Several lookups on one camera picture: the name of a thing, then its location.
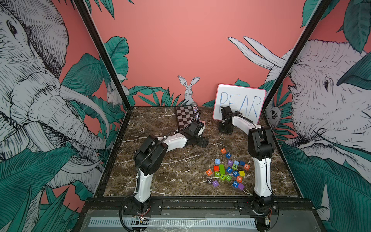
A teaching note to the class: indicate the dark red chessboard box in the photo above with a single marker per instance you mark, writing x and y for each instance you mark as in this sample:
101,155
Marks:
184,115

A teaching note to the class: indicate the orange R block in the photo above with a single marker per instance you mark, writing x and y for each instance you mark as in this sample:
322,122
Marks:
209,172

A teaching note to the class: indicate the blue H block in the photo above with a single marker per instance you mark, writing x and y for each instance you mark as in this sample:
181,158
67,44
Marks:
235,184

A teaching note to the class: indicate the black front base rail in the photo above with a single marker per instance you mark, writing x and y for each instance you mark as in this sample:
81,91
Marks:
157,205

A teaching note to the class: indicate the blue W block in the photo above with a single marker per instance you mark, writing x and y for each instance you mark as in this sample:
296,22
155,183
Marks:
235,173

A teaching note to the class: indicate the purple block front left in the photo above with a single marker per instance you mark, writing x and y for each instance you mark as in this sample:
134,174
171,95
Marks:
215,183

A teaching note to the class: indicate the glittery pink tube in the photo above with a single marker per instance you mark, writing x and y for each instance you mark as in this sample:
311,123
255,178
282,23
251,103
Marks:
196,111

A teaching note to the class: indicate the black frame post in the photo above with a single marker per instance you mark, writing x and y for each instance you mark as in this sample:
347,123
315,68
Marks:
310,27
86,17

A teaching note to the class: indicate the tall green block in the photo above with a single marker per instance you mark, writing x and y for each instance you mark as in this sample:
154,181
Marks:
222,169

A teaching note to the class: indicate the whiteboard with PEAR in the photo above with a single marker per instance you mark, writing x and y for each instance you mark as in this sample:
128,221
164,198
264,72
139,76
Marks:
248,101

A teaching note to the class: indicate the black left frame post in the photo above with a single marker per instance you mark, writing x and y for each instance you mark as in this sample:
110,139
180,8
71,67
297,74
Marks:
86,17

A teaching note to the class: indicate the orange O block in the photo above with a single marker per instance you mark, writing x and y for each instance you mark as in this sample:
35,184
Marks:
246,167

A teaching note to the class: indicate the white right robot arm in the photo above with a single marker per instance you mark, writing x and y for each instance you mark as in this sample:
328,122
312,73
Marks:
260,147

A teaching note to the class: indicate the black right frame post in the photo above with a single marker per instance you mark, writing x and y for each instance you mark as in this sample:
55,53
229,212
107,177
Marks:
310,27

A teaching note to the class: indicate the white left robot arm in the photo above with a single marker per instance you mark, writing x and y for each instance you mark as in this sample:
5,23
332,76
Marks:
149,157

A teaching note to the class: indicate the yellow block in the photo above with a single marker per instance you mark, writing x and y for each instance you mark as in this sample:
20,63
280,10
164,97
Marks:
242,173

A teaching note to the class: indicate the purple block front right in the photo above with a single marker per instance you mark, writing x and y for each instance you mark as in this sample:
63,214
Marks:
241,186

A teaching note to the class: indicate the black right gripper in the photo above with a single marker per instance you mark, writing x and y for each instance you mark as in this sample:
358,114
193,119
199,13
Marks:
227,131

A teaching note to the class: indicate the white vented strip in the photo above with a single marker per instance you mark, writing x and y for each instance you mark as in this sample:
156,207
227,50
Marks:
167,222

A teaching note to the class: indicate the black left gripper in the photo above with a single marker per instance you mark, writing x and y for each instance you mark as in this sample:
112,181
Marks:
200,144

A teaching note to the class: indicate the orange B block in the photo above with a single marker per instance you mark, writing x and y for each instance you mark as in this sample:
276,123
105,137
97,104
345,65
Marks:
239,179

